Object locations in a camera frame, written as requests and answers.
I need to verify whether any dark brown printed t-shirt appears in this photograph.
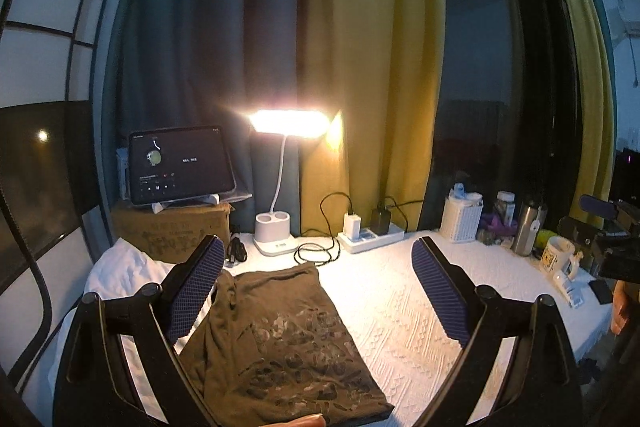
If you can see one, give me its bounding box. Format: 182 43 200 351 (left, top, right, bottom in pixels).
179 263 393 426

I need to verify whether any person's hand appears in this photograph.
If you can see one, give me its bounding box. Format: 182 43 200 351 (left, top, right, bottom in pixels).
267 413 326 427

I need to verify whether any white printed mug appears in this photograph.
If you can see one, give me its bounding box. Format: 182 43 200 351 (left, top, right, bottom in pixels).
539 235 575 275

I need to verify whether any steel thermos cup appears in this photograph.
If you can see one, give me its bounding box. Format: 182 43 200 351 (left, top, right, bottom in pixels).
511 198 547 257

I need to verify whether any white pillow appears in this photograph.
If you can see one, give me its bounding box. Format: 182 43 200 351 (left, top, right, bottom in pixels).
24 239 174 426

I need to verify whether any clear jar with white lid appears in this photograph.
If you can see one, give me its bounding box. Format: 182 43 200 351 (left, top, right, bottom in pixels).
495 190 515 227

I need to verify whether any purple cloth bag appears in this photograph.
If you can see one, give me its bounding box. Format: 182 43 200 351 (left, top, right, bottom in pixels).
476 212 518 245

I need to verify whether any brown cardboard box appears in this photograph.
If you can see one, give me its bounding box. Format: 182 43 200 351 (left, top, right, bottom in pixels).
111 202 232 263

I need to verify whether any white perforated basket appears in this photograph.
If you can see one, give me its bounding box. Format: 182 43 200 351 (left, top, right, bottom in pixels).
439 183 484 243

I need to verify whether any white power strip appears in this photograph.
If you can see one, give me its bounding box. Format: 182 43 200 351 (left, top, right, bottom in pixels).
337 223 405 254

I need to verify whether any white desk lamp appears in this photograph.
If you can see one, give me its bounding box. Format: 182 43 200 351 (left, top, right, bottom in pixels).
250 109 330 257

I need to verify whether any black charger adapter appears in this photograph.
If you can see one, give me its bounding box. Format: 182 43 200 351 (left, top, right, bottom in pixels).
369 204 390 236

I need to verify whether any black tablet on stand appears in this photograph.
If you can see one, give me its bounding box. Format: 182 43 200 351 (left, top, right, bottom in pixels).
128 126 235 206

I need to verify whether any white charger adapter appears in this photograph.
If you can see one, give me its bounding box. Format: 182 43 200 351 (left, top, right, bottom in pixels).
343 213 361 242

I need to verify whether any yellow curtain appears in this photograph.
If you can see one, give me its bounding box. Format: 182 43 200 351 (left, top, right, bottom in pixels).
297 0 446 230

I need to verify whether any teal curtain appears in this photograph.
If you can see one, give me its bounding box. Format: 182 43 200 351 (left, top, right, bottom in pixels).
102 0 299 232

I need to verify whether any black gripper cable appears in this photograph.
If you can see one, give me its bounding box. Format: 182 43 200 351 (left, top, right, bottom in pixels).
0 0 54 388

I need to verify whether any black bundled small cable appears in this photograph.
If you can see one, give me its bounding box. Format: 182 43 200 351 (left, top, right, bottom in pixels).
226 233 249 266

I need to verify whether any black cable of black adapter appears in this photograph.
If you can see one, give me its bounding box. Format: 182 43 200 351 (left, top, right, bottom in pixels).
382 194 426 233

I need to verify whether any black coiled charging cable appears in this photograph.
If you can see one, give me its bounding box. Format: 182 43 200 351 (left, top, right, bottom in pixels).
293 190 356 267

